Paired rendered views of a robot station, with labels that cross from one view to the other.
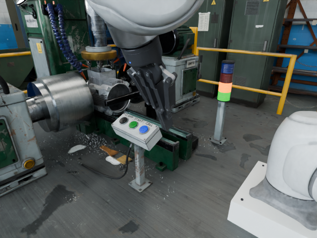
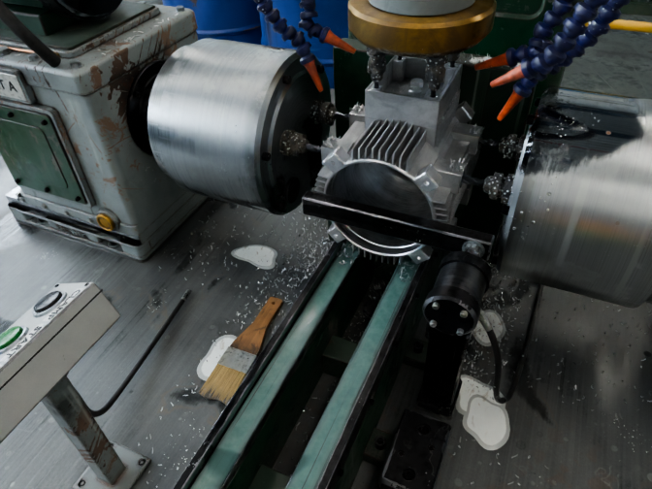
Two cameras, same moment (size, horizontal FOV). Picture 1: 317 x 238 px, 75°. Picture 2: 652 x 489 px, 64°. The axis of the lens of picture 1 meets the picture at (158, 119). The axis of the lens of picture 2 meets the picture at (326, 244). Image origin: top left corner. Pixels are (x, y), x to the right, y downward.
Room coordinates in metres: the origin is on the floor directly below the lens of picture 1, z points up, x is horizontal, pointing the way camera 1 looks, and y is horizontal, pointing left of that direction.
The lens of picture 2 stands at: (0.83, -0.31, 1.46)
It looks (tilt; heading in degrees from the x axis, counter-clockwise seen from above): 42 degrees down; 75
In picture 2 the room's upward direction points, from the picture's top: 3 degrees counter-clockwise
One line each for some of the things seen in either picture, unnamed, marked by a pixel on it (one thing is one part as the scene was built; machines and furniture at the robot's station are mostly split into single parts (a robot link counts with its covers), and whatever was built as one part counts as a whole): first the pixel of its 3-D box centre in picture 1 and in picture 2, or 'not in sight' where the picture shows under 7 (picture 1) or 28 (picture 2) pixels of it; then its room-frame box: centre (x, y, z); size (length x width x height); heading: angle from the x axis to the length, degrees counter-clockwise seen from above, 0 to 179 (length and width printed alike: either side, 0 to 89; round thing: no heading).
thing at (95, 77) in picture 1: (102, 76); (413, 101); (1.13, 0.31, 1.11); 0.12 x 0.11 x 0.07; 48
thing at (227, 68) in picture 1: (227, 67); not in sight; (0.97, -0.32, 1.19); 0.06 x 0.06 x 0.04
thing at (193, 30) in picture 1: (180, 56); not in sight; (1.56, -0.16, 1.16); 0.33 x 0.26 x 0.42; 138
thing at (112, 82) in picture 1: (108, 94); (401, 172); (1.11, 0.28, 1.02); 0.20 x 0.19 x 0.19; 48
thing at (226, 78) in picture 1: (226, 77); not in sight; (0.97, -0.32, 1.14); 0.06 x 0.06 x 0.04
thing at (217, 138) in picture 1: (222, 103); not in sight; (0.97, -0.32, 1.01); 0.08 x 0.08 x 0.42; 48
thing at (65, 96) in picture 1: (51, 104); (221, 120); (0.88, 0.49, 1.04); 0.37 x 0.25 x 0.25; 138
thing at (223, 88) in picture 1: (225, 86); not in sight; (0.97, -0.32, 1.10); 0.06 x 0.06 x 0.04
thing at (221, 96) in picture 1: (223, 95); not in sight; (0.97, -0.32, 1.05); 0.06 x 0.06 x 0.04
